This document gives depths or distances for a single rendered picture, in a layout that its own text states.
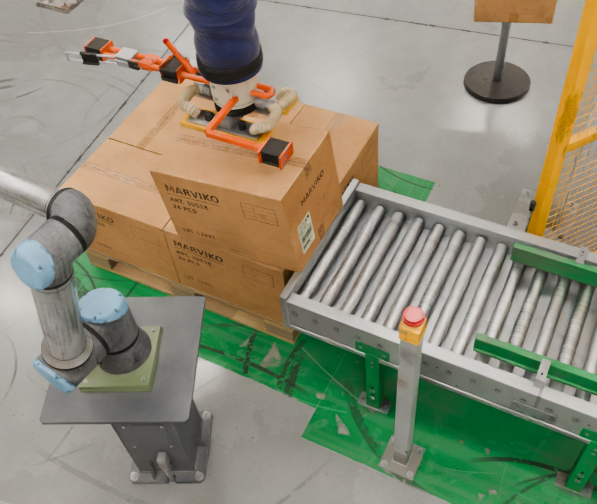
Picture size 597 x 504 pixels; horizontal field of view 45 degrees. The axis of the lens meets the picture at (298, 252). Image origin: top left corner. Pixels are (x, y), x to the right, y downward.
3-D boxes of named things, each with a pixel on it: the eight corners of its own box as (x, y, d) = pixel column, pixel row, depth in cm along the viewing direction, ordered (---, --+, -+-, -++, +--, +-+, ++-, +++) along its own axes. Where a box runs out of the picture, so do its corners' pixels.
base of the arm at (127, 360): (147, 372, 239) (139, 355, 231) (91, 376, 240) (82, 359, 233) (155, 327, 252) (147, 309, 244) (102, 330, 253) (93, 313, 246)
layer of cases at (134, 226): (378, 181, 376) (378, 122, 346) (291, 327, 323) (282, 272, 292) (188, 125, 417) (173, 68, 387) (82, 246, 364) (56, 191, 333)
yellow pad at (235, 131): (275, 131, 254) (273, 120, 250) (261, 149, 249) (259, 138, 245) (194, 109, 266) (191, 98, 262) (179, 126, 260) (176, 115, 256)
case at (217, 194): (343, 205, 304) (329, 130, 275) (301, 273, 283) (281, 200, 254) (226, 178, 330) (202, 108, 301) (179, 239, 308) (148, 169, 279)
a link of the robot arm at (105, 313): (147, 326, 239) (133, 292, 227) (113, 364, 230) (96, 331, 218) (114, 309, 246) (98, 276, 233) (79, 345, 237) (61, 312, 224)
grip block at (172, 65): (193, 70, 264) (190, 56, 260) (179, 85, 259) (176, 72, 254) (174, 65, 267) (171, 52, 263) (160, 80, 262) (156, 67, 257)
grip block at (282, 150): (293, 152, 231) (292, 141, 227) (281, 170, 226) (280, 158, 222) (271, 146, 234) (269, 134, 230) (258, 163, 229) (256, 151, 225)
